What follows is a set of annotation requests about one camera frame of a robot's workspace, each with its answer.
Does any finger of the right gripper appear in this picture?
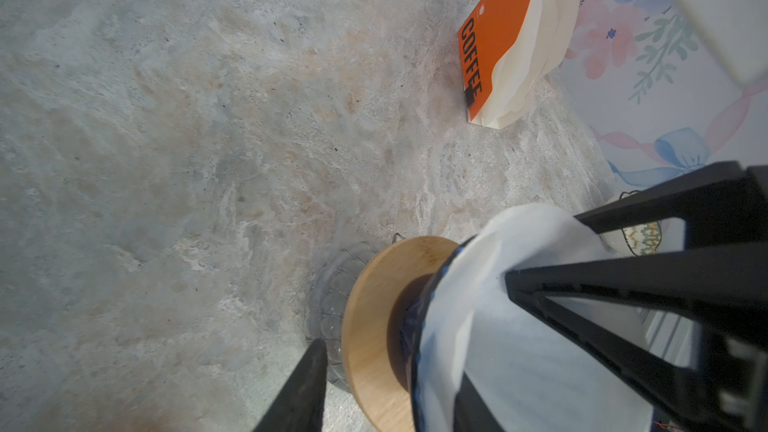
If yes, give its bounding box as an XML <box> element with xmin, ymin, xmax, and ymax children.
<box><xmin>504</xmin><ymin>161</ymin><xmax>767</xmax><ymax>431</ymax></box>

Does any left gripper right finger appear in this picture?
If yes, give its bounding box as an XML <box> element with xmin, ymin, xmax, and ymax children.
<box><xmin>453</xmin><ymin>374</ymin><xmax>504</xmax><ymax>432</ymax></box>

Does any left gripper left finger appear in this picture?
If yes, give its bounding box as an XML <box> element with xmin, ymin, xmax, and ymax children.
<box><xmin>253</xmin><ymin>339</ymin><xmax>328</xmax><ymax>432</ymax></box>

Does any blue glass dripper cone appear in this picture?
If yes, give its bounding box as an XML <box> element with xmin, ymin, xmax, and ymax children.
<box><xmin>400</xmin><ymin>242</ymin><xmax>468</xmax><ymax>431</ymax></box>

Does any coffee filter paper pack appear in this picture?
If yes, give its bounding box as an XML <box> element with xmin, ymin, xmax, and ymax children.
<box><xmin>457</xmin><ymin>0</ymin><xmax>580</xmax><ymax>129</ymax></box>

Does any small patterned dish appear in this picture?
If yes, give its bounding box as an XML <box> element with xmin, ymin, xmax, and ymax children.
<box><xmin>600</xmin><ymin>221</ymin><xmax>663</xmax><ymax>257</ymax></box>

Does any grey glass carafe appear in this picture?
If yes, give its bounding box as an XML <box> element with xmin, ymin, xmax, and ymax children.
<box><xmin>305</xmin><ymin>241</ymin><xmax>385</xmax><ymax>393</ymax></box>

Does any aluminium rail frame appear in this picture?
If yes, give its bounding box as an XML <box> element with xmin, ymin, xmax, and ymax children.
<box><xmin>640</xmin><ymin>309</ymin><xmax>696</xmax><ymax>367</ymax></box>

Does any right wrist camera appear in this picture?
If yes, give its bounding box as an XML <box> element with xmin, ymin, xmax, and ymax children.
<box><xmin>672</xmin><ymin>0</ymin><xmax>767</xmax><ymax>87</ymax></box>

